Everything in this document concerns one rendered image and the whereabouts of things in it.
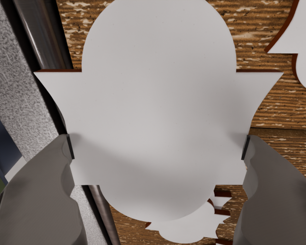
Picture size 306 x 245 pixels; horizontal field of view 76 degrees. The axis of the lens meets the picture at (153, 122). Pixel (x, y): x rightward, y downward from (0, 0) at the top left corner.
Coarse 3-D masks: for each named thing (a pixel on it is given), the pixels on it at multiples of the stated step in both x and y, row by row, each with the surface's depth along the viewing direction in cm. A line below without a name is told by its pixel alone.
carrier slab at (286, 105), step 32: (64, 0) 17; (96, 0) 17; (224, 0) 16; (256, 0) 16; (288, 0) 15; (64, 32) 19; (256, 32) 17; (256, 64) 18; (288, 64) 18; (288, 96) 20; (288, 128) 22
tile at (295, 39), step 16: (304, 0) 14; (288, 16) 16; (304, 16) 15; (288, 32) 16; (304, 32) 16; (272, 48) 17; (288, 48) 16; (304, 48) 16; (304, 64) 17; (304, 80) 18
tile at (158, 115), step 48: (144, 0) 9; (192, 0) 9; (96, 48) 10; (144, 48) 10; (192, 48) 10; (96, 96) 11; (144, 96) 11; (192, 96) 11; (240, 96) 11; (96, 144) 12; (144, 144) 12; (192, 144) 12; (240, 144) 12; (144, 192) 14; (192, 192) 14
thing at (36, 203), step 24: (48, 144) 10; (24, 168) 9; (48, 168) 9; (24, 192) 7; (48, 192) 7; (0, 216) 7; (24, 216) 7; (48, 216) 7; (72, 216) 7; (0, 240) 6; (24, 240) 6; (48, 240) 6; (72, 240) 6
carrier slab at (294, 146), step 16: (256, 128) 24; (272, 144) 24; (288, 144) 24; (304, 144) 23; (288, 160) 25; (304, 160) 25; (240, 192) 30; (112, 208) 36; (224, 208) 33; (240, 208) 32; (128, 224) 39; (144, 224) 39; (224, 224) 36; (128, 240) 44; (144, 240) 43; (160, 240) 42; (208, 240) 40
